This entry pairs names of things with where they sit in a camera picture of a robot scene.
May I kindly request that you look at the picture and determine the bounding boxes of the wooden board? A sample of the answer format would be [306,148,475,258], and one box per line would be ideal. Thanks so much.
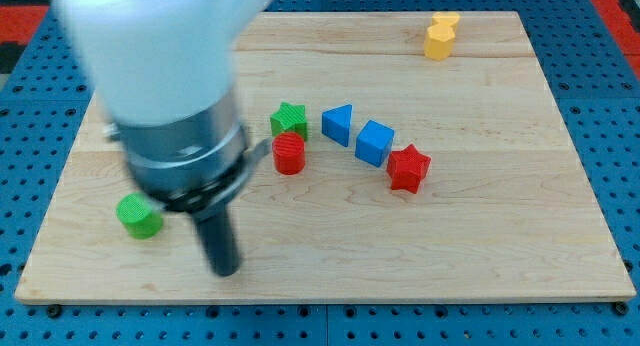
[15,11,636,305]

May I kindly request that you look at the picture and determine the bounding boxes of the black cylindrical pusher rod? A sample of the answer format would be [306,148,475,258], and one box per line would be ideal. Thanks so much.
[192,207,241,277]

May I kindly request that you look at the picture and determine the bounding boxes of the blue triangle block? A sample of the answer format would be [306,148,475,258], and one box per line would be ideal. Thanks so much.
[321,104,353,147]

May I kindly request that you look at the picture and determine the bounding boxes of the red cylinder block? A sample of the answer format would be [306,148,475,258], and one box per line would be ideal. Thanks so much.
[272,132,306,175]

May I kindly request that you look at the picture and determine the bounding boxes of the green star block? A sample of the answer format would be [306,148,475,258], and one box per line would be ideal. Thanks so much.
[270,102,308,141]

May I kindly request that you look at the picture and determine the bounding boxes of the green cylinder block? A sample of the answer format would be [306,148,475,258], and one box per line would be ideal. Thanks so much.
[116,193,163,239]

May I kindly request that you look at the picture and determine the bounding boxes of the blue cube block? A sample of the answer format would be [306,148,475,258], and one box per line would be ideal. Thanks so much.
[355,120,395,167]

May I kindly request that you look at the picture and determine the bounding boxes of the red star block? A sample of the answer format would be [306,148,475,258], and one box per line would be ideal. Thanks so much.
[386,144,432,194]

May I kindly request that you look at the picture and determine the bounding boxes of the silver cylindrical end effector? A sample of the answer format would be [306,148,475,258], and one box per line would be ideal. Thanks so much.
[103,85,271,214]

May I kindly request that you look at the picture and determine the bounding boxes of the yellow hexagon block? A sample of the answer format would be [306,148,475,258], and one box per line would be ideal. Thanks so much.
[424,24,456,61]

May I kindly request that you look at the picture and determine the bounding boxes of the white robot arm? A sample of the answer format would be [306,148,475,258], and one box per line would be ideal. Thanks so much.
[54,0,273,276]

